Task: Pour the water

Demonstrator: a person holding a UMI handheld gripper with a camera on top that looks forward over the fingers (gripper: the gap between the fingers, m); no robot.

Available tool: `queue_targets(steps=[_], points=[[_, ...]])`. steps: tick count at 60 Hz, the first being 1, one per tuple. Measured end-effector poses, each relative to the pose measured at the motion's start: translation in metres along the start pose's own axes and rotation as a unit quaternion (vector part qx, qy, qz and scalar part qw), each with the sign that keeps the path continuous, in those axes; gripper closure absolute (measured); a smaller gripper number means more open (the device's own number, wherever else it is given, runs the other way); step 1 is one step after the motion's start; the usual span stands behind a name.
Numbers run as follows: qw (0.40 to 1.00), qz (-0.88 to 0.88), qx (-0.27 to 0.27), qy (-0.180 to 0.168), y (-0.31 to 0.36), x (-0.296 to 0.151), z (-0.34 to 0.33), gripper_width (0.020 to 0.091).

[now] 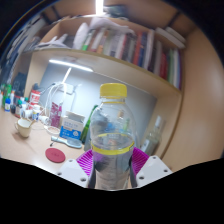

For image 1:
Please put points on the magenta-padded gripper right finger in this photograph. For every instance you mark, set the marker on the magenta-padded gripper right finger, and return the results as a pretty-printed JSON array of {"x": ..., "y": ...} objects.
[{"x": 153, "y": 170}]

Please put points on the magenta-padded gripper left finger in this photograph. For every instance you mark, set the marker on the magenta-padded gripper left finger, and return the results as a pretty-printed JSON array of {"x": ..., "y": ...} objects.
[{"x": 71, "y": 171}]

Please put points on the clear yellow-capped water bottle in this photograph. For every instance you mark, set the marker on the clear yellow-capped water bottle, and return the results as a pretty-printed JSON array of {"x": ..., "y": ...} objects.
[{"x": 111, "y": 166}]

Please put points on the flat round red coaster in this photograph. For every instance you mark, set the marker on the flat round red coaster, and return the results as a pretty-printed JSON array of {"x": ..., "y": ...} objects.
[{"x": 55, "y": 155}]

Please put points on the light blue flat case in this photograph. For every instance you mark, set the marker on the light blue flat case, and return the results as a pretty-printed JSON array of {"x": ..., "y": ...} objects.
[{"x": 68, "y": 142}]

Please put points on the tall clear glass bottle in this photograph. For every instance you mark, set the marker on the tall clear glass bottle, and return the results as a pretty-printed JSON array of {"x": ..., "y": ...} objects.
[{"x": 153, "y": 136}]

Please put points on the blue and white carton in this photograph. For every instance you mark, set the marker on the blue and white carton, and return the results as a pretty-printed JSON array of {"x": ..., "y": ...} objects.
[{"x": 71, "y": 128}]

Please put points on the green glass bottle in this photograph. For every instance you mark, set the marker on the green glass bottle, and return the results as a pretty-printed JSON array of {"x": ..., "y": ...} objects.
[{"x": 87, "y": 128}]

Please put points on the magenta pouch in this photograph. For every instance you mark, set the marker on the magenta pouch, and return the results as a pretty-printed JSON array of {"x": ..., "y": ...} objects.
[{"x": 55, "y": 115}]

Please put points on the cream ceramic mug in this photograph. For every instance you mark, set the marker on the cream ceramic mug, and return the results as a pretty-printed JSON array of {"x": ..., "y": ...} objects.
[{"x": 23, "y": 128}]

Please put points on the red and white canister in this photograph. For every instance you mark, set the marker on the red and white canister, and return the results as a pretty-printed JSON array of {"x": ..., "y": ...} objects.
[{"x": 35, "y": 97}]

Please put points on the white bottle with blue cap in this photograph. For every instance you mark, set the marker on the white bottle with blue cap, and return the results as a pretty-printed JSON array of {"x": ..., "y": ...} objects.
[{"x": 7, "y": 106}]

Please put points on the green plastic container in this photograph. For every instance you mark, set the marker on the green plastic container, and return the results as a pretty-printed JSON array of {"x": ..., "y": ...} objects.
[{"x": 6, "y": 93}]

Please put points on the white LED desk lamp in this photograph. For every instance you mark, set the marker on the white LED desk lamp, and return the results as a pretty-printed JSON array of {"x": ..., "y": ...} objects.
[{"x": 71, "y": 65}]

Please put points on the wooden shelf unit with books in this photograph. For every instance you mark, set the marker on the wooden shelf unit with books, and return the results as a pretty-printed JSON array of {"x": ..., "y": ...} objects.
[{"x": 100, "y": 61}]

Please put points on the ceiling light tube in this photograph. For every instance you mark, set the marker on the ceiling light tube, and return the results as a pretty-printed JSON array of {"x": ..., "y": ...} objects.
[{"x": 99, "y": 6}]

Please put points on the white wall power socket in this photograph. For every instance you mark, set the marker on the white wall power socket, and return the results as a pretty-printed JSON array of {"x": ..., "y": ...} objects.
[{"x": 66, "y": 88}]

